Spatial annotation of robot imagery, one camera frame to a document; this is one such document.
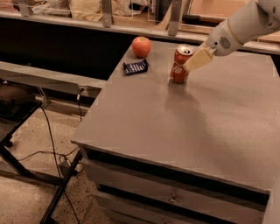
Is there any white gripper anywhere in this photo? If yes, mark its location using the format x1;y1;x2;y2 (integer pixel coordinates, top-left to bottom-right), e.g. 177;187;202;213
183;19;243;73

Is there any red coke can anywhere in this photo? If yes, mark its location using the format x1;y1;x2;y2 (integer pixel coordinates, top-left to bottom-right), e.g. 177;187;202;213
170;45;193;84

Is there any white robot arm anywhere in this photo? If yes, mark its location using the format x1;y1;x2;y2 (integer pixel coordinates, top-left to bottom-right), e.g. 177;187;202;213
183;0;280;72

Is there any red apple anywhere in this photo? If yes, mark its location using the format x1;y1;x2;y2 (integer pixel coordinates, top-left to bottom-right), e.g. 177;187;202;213
131;37;151;58

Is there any blue snack bar wrapper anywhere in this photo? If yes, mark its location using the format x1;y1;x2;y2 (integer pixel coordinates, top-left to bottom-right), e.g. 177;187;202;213
122;59;149;76

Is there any grey drawer cabinet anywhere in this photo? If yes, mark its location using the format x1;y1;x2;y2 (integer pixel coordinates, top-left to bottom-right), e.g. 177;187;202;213
72;42;280;224

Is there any black metal stand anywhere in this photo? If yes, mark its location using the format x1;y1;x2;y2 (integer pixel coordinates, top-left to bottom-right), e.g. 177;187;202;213
0;84;81;224

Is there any metal window ledge frame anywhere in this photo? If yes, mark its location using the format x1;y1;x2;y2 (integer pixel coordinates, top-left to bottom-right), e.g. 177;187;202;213
0;0;277;52

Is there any black floor cable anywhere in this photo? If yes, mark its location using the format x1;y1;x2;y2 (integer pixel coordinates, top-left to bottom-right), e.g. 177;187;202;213
17;87;86;224

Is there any metal drawer handle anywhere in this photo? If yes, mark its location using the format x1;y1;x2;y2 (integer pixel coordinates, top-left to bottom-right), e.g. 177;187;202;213
168;195;178;204

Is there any grey metal bench rail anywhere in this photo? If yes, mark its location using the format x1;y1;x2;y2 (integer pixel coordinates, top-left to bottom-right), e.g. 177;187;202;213
0;61;106;98

